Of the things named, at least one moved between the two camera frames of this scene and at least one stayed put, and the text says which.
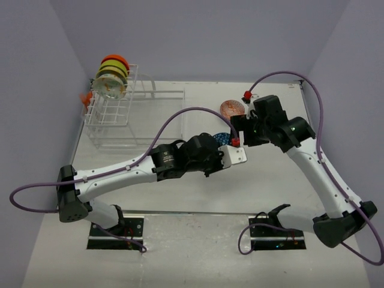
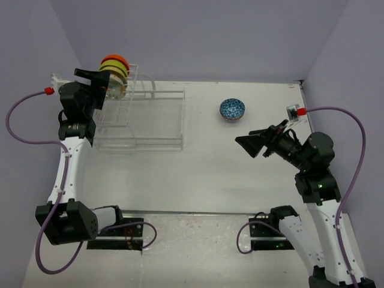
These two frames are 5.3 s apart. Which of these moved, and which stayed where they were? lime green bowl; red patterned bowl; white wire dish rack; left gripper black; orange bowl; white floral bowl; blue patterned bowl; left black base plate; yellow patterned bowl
Moved: blue patterned bowl; left gripper black; red patterned bowl
Stayed: lime green bowl; yellow patterned bowl; white wire dish rack; white floral bowl; left black base plate; orange bowl
